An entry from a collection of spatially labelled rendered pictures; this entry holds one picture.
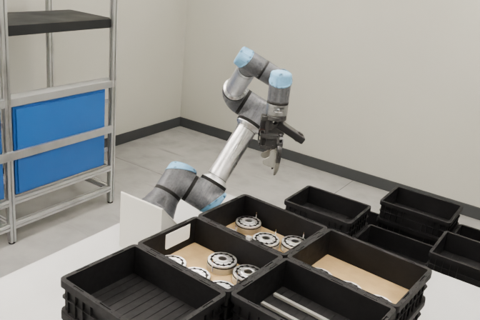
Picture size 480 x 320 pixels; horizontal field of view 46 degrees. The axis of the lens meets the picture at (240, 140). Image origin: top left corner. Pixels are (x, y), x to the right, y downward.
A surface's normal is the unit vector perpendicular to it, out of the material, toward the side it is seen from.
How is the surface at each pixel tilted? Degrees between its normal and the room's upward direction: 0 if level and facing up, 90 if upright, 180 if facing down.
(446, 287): 0
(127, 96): 90
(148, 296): 0
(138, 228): 90
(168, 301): 0
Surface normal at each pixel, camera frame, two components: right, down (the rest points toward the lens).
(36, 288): 0.09, -0.94
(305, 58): -0.56, 0.22
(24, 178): 0.82, 0.26
